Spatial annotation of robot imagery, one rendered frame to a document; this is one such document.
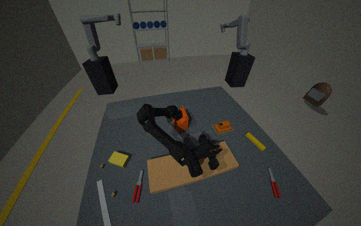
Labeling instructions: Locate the yellow flat bar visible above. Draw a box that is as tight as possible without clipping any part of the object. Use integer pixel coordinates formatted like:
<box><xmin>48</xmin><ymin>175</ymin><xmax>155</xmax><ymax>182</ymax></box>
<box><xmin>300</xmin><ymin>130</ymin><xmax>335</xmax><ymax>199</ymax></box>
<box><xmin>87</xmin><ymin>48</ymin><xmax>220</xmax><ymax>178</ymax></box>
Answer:
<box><xmin>245</xmin><ymin>133</ymin><xmax>266</xmax><ymax>151</ymax></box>

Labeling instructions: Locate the yellow rectangular block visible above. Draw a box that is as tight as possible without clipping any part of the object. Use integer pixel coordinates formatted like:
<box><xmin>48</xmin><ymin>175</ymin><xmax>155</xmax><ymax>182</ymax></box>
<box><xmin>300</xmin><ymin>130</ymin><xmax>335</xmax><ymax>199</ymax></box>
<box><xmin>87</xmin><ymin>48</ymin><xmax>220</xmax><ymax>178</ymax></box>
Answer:
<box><xmin>108</xmin><ymin>151</ymin><xmax>130</xmax><ymax>168</ymax></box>

